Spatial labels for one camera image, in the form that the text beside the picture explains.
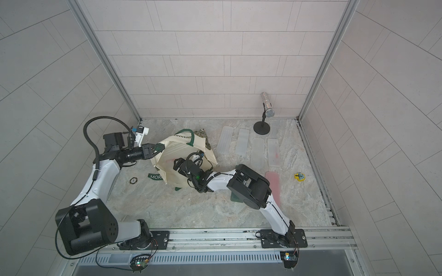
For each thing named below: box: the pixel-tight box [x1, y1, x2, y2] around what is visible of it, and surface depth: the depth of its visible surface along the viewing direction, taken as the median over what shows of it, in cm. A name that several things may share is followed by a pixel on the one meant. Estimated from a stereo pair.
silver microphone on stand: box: [253, 92, 276, 136], surface depth 111 cm
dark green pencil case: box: [230, 191, 240, 203], surface depth 84 cm
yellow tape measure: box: [294, 171, 306, 182], surface depth 91 cm
